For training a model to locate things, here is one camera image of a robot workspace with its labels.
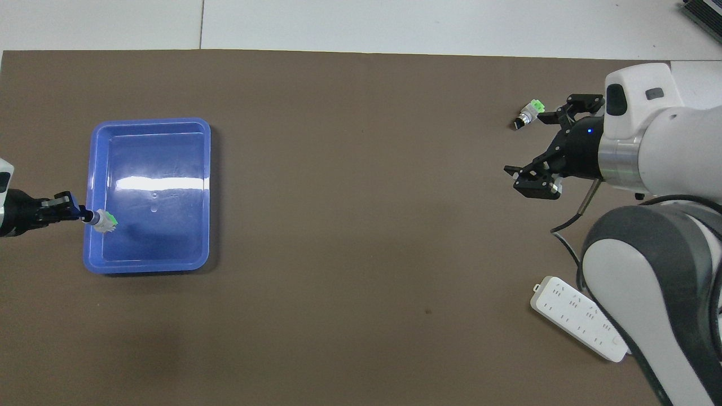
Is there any blue plastic tray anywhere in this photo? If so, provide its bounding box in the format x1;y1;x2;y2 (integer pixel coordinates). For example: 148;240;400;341
83;117;212;275

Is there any grey metal device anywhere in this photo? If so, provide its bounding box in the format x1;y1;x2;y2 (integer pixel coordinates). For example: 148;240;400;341
680;0;722;45

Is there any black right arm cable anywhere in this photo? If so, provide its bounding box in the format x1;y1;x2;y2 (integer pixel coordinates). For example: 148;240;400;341
551;179;600;283

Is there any green selector switch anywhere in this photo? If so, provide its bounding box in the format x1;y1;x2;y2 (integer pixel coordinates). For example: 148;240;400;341
83;209;119;233
513;99;547;131

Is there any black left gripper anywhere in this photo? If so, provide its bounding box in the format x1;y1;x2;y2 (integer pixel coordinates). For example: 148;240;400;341
0;189;94;237

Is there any white power strip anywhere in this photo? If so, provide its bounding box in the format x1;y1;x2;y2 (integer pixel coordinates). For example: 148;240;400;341
530;275;631;363

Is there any brown table mat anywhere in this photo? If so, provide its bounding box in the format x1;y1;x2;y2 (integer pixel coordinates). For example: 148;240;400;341
0;50;672;406

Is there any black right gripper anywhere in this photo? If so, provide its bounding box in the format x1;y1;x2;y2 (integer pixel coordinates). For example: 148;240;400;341
504;94;607;200

